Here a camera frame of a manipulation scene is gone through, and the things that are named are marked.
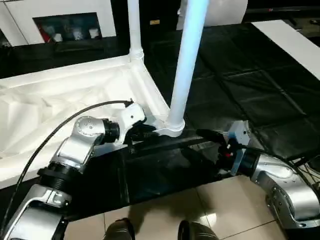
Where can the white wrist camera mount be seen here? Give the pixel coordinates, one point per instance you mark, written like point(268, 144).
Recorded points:
point(240, 132)
point(131, 117)

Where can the black metal stand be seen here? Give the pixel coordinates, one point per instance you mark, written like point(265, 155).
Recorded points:
point(307, 160)

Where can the small white cup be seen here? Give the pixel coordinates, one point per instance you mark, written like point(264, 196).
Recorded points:
point(58, 37)
point(76, 33)
point(93, 32)

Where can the black work mat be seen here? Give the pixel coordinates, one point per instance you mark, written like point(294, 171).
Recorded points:
point(250, 87)

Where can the white glass-door cabinet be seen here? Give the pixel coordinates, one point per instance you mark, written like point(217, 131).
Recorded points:
point(107, 15)

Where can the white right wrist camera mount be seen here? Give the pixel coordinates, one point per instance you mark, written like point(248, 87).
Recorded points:
point(240, 132)

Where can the black furniture with yellow label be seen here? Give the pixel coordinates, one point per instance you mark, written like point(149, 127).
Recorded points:
point(155, 12)

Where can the white plastic table leg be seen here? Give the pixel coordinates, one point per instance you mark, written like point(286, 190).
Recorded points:
point(135, 30)
point(187, 62)

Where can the white flat board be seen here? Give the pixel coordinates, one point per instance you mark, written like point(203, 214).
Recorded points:
point(292, 45)

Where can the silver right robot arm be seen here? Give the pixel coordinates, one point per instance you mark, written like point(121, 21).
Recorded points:
point(287, 180)

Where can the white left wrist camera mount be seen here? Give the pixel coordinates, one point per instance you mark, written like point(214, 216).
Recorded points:
point(131, 117)

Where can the white plastic table top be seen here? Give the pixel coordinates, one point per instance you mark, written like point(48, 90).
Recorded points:
point(50, 82)

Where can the dark right robot foot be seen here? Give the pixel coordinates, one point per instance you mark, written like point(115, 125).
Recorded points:
point(198, 231)

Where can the dark left robot foot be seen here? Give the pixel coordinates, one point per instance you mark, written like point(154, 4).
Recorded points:
point(120, 230)

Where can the dark robot foot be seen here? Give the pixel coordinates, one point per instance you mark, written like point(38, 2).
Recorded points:
point(120, 230)
point(198, 231)

